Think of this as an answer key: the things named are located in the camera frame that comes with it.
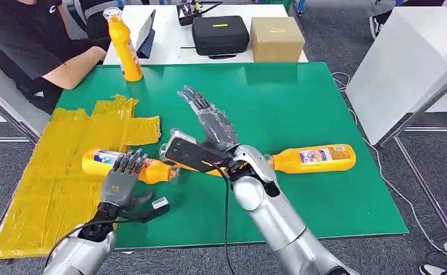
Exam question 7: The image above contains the grey table with steel frame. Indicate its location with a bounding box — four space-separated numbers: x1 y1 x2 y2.
0 57 52 145

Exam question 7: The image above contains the green table mat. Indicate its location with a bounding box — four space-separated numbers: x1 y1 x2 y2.
54 62 409 252

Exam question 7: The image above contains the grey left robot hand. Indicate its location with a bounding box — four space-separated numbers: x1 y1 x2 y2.
100 148 154 213

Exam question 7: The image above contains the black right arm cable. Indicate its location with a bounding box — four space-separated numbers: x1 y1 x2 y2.
208 163 236 275

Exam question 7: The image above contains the black carrying case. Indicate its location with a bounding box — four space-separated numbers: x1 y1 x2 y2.
191 15 250 60

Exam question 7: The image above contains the person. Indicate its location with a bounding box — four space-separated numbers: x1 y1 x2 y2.
368 0 446 40
77 0 124 41
0 0 112 115

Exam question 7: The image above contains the green crate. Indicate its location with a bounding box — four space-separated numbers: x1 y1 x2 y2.
263 0 295 12

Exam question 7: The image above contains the person's shoe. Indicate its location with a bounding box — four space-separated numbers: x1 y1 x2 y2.
419 264 447 275

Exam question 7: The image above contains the black handheld controller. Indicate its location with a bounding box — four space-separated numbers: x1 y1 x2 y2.
176 0 224 26

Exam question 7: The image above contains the white floor cable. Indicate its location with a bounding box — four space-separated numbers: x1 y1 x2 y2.
331 72 447 259

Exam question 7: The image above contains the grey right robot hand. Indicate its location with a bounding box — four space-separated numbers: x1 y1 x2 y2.
177 85 241 155

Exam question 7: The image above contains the yellow plastic sheet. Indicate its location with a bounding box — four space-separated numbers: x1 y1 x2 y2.
0 95 162 260

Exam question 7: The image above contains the orange drink bottle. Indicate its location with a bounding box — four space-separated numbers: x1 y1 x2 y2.
81 148 179 185
263 144 356 175
176 161 226 178
103 6 144 83

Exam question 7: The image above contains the tablet in dark stand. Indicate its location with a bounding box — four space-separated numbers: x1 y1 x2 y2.
134 9 156 60

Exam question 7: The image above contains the white table with steel frame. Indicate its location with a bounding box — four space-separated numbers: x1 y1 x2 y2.
346 5 447 233

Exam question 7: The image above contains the brown cardboard box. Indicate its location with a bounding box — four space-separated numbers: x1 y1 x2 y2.
250 17 306 64

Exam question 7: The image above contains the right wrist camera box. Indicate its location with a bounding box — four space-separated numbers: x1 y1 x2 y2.
159 128 234 175

